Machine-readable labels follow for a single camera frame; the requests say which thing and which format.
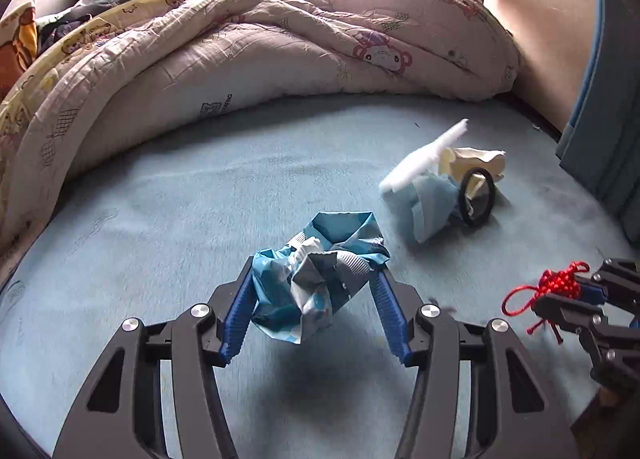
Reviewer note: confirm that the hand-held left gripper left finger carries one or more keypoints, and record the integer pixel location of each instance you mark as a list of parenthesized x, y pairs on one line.
[(239, 310)]

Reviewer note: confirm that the light blue bed sheet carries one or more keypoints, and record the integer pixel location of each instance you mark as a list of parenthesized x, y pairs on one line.
[(200, 199)]

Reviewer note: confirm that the blue curtain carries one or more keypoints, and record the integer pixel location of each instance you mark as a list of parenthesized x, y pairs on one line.
[(615, 114)]

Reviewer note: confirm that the grey printed pillow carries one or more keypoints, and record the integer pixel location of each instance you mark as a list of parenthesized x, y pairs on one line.
[(90, 1)]

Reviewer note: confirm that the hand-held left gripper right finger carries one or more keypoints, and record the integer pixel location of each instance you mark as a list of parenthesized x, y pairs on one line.
[(391, 310)]

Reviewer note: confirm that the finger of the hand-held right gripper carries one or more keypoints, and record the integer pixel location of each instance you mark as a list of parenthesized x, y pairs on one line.
[(562, 310), (597, 284)]

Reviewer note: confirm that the light blue cloth piece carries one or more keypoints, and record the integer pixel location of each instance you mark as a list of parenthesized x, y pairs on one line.
[(430, 209)]

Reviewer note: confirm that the crumpled cream paper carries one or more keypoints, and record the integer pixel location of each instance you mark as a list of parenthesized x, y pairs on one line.
[(475, 156)]

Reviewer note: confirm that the printed beige quilt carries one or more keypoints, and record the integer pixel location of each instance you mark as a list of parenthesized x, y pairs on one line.
[(250, 54)]

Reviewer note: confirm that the blue plastic wrapper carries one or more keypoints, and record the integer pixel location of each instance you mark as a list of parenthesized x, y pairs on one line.
[(310, 284)]

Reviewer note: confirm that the orange printed pillow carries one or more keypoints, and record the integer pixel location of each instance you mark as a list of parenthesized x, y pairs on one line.
[(15, 49)]

